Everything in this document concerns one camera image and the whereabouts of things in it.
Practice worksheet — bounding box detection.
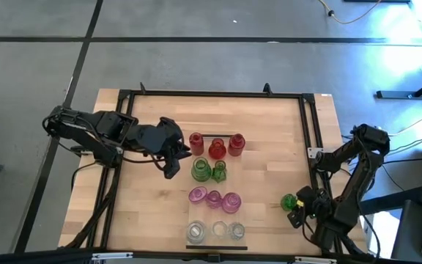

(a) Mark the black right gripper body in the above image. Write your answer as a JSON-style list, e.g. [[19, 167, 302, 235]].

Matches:
[[297, 186, 332, 225]]

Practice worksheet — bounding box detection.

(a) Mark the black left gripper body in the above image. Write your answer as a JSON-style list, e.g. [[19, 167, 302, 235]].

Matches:
[[148, 116, 186, 164]]

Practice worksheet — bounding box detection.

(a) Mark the red ribbed glass vase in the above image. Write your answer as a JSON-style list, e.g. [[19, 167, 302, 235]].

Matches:
[[188, 132, 205, 157]]

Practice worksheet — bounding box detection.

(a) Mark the green swirl round vase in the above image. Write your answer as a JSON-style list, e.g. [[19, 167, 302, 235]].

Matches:
[[280, 194, 299, 212]]

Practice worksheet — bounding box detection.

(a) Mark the green embossed glass vase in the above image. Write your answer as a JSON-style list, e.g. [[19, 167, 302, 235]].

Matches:
[[190, 156, 212, 183]]

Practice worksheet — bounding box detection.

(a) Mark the red bulbous glass vase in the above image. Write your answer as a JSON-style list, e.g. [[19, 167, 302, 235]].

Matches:
[[208, 138, 227, 161]]

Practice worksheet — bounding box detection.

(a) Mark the green conical glass vase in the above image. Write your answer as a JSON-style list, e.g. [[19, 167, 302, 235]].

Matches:
[[211, 160, 228, 183]]

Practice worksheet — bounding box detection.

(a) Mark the pink ribbed glass vase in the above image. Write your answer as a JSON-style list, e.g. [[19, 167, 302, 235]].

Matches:
[[188, 186, 209, 204]]

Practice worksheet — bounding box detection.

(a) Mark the red swirl round vase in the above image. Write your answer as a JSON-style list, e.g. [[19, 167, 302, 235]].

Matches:
[[227, 133, 246, 158]]

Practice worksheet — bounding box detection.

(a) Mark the pink wavy glass vase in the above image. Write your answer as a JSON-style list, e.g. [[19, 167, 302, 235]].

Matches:
[[206, 190, 223, 210]]

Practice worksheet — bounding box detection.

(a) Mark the clear conical glass vase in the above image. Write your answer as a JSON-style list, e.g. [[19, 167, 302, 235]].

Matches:
[[229, 221, 246, 241]]

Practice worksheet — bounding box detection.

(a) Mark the pink swirl round vase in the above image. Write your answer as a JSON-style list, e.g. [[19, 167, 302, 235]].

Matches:
[[221, 192, 243, 215]]

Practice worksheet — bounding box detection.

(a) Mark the clear swirl round vase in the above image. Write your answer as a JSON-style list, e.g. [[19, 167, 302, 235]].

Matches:
[[185, 220, 207, 245]]

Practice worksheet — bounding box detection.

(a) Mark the clear wavy glass vase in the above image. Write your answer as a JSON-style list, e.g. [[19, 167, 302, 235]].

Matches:
[[212, 220, 229, 238]]

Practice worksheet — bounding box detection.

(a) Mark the black desk foot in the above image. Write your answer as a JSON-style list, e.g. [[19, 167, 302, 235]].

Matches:
[[375, 71, 422, 100]]

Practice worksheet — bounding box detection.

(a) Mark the silver mounting bracket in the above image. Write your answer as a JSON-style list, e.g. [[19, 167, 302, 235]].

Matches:
[[307, 146, 325, 160]]

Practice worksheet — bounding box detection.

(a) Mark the silver aluminium bracket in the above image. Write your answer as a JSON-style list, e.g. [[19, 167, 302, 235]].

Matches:
[[92, 252, 133, 260], [294, 256, 336, 264]]

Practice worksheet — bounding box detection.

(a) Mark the black aluminium table frame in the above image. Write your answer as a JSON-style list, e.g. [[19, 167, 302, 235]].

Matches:
[[59, 87, 368, 263]]

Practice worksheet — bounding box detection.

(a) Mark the white power cable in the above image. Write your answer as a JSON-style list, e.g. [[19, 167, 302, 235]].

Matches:
[[388, 106, 422, 137]]

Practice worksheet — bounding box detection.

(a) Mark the cream floor cable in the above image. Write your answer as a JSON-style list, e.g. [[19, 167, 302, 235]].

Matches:
[[319, 0, 382, 25]]

